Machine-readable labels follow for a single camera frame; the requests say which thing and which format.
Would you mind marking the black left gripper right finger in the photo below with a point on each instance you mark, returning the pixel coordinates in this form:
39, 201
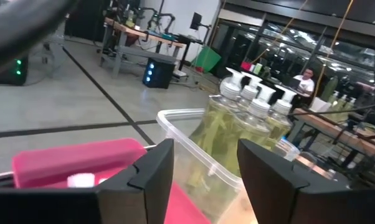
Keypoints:
284, 202

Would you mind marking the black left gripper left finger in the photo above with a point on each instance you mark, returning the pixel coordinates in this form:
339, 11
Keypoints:
128, 205

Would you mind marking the black monitor on arm stand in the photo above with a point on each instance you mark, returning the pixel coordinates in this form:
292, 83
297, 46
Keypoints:
196, 20

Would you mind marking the small clear plastic bin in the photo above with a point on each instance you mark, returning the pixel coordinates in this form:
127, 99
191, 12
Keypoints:
288, 149

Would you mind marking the pink plastic tray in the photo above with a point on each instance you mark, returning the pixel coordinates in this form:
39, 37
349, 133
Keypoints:
81, 158

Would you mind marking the large clear plastic bin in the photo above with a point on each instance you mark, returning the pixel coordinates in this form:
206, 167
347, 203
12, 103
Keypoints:
187, 161

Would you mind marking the wooden workbench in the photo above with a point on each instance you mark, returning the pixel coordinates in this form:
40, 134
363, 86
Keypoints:
346, 134

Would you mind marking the person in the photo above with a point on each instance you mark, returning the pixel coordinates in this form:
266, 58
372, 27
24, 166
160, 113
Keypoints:
306, 84

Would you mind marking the computer tower blue lights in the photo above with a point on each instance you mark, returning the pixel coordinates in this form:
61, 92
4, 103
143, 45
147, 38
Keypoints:
162, 74

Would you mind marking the green board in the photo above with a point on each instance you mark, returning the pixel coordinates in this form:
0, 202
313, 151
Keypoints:
207, 59

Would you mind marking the wooden background desk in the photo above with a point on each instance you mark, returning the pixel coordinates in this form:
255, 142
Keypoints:
134, 31

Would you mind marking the black box green lights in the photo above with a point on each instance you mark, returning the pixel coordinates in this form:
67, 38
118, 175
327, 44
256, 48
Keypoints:
7, 77

